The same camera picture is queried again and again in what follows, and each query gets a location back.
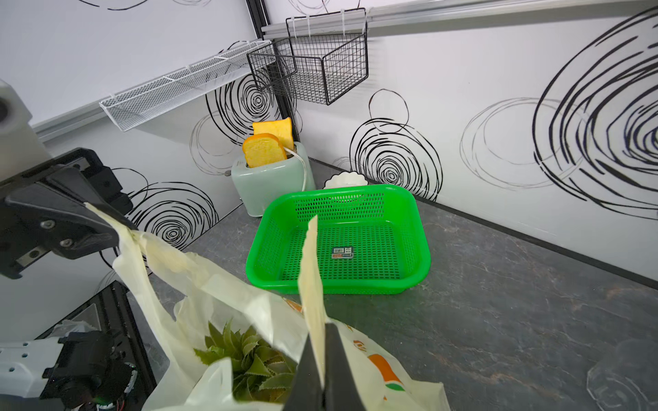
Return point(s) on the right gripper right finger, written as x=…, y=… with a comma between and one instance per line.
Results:
x=340, y=392

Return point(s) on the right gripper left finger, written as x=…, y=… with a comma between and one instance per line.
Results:
x=306, y=392

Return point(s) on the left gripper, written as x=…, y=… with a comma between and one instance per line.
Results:
x=31, y=205

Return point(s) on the green-brown pineapple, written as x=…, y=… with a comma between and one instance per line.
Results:
x=260, y=373

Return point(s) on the yellow printed plastic bag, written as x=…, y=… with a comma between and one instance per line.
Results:
x=181, y=293

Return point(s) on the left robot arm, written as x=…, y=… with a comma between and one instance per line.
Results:
x=45, y=210

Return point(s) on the barcode label sticker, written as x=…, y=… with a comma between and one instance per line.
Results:
x=343, y=253

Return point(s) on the green plastic basket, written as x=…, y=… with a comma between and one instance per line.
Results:
x=381, y=222

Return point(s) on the mint green toaster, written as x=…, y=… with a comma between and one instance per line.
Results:
x=259, y=187

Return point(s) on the white scalloped dish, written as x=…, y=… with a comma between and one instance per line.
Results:
x=346, y=180

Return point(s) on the front toast slice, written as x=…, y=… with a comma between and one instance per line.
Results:
x=263, y=149

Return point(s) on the toast slice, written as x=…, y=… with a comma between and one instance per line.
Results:
x=282, y=129
x=263, y=149

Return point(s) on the rear toast slice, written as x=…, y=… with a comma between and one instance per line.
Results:
x=282, y=129

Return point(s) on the white mesh wall shelf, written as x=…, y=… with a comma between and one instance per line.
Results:
x=137, y=105

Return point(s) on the black wire wall basket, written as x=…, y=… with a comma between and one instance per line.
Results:
x=320, y=59

